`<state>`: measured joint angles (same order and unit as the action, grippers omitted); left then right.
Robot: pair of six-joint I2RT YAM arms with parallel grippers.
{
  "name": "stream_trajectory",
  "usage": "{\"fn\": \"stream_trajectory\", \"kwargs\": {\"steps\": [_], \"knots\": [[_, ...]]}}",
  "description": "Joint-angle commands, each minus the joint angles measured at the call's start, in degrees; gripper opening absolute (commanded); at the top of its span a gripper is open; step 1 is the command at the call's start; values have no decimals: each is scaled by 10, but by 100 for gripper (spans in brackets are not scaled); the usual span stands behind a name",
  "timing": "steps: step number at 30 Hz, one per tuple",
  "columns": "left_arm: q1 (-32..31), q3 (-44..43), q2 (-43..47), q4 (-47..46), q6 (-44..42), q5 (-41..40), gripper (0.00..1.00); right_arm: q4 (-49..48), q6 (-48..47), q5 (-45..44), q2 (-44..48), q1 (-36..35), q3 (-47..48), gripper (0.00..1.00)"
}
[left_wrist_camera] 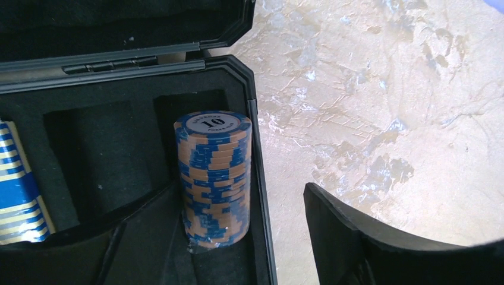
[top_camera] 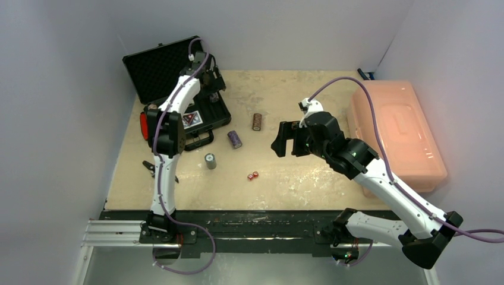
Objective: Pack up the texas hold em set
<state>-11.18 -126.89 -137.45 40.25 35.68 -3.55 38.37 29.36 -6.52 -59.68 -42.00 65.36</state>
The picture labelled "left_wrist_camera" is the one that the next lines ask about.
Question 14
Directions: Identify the blue orange chip stack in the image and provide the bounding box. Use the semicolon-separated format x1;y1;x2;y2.
174;110;253;250

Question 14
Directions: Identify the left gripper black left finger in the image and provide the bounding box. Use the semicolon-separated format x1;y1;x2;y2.
1;182;181;284

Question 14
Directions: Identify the black poker set case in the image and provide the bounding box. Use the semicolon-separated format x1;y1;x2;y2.
1;1;277;284

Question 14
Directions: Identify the card deck upper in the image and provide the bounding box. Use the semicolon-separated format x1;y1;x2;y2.
1;121;55;245

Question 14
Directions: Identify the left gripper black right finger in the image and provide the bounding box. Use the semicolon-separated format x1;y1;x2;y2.
304;183;503;284

